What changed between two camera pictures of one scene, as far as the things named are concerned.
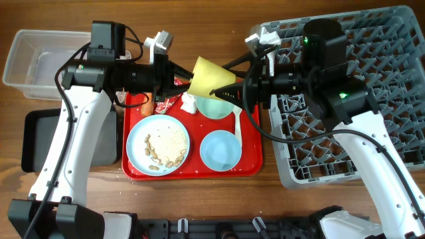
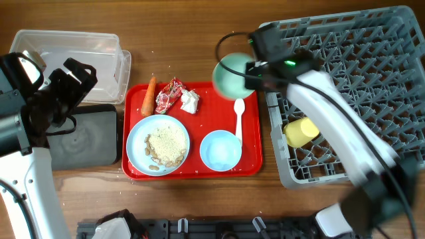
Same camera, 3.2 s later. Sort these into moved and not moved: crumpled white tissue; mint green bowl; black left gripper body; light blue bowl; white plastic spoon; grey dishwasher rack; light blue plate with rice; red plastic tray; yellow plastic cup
Moved: black left gripper body; yellow plastic cup; mint green bowl
Not moved: light blue plate with rice; light blue bowl; white plastic spoon; red plastic tray; crumpled white tissue; grey dishwasher rack
